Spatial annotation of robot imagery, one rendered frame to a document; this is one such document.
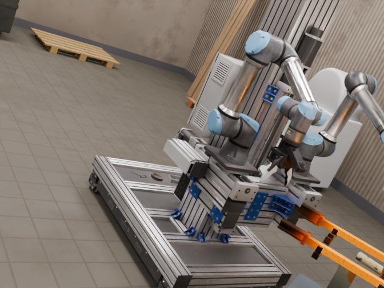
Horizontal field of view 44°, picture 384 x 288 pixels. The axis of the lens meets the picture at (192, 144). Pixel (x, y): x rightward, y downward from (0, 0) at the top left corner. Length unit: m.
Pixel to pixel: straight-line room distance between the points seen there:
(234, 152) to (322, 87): 3.07
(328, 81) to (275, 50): 3.15
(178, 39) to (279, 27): 6.22
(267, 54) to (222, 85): 0.61
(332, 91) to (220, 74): 2.64
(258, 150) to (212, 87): 0.49
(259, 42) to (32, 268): 1.53
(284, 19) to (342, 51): 3.96
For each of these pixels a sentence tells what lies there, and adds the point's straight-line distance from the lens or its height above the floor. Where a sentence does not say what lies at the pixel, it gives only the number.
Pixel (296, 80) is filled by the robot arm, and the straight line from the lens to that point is 2.17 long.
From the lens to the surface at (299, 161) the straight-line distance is 1.89.
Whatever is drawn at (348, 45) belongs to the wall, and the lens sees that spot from 6.51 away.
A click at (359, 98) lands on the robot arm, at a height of 1.34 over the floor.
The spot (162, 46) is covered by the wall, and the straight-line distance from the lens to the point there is 8.66.
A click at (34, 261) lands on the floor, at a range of 2.60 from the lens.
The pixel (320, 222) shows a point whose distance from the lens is 1.87.
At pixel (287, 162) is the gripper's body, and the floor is 1.05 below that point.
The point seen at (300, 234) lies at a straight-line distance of 1.65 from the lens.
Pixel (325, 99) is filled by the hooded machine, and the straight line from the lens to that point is 5.32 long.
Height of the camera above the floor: 1.52
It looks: 17 degrees down
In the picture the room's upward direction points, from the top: 24 degrees clockwise
